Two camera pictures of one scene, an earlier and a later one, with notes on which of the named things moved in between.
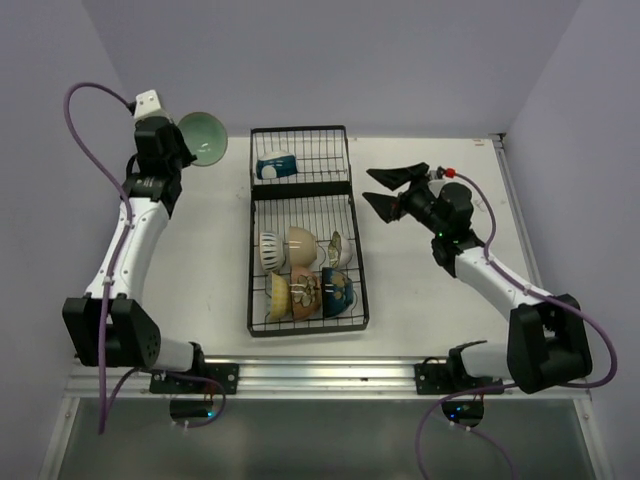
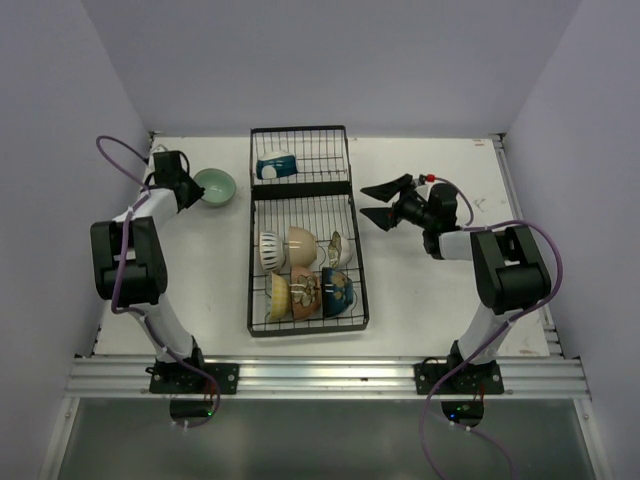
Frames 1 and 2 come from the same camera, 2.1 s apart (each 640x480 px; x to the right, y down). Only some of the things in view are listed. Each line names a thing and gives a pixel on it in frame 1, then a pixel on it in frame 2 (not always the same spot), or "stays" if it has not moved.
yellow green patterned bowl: [279, 301] stays
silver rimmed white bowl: [276, 163] stays
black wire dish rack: [306, 273] stays
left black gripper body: [182, 156] -> [193, 191]
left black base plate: [227, 375] stays
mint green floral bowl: [205, 137] -> [219, 186]
